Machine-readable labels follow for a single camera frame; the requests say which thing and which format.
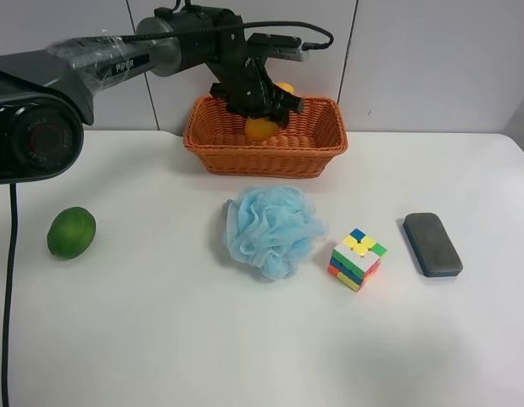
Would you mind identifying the black braided cable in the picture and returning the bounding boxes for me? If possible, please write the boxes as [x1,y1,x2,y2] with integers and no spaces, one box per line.
[117,0,334,52]

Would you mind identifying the black hanging power cable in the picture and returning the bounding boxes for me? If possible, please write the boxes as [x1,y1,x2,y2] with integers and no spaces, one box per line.
[0,182,19,407]

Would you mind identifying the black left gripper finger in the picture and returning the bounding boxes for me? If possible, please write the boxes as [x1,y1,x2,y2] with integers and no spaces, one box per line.
[270,84,304,114]

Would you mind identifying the orange woven basket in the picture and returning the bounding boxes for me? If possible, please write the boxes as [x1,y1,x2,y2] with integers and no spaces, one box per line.
[183,96,348,179]

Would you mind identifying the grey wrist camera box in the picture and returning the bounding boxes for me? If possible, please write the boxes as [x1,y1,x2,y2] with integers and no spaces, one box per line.
[247,33,309,63]

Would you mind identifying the blue mesh bath sponge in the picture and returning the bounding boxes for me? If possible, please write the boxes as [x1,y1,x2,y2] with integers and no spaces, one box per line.
[223,186,326,281]

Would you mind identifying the dark grey board eraser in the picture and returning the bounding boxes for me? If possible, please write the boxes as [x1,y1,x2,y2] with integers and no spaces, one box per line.
[403,212,463,278]

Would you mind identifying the green lemon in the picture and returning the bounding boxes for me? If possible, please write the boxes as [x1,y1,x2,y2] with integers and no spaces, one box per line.
[47,207,97,259]

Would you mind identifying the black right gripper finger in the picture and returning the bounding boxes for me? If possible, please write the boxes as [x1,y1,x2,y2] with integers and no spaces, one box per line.
[254,110,289,129]

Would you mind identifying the multicoloured puzzle cube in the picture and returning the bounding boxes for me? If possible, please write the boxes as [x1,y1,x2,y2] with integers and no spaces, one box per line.
[327,228,387,293]

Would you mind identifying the yellow mango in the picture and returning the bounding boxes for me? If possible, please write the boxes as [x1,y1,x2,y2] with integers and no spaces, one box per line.
[244,81,296,142]

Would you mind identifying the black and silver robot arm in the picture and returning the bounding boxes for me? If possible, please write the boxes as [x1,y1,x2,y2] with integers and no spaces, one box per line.
[0,1,304,185]

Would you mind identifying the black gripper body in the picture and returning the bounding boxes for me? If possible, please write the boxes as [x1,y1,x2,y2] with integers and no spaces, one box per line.
[209,29,273,117]

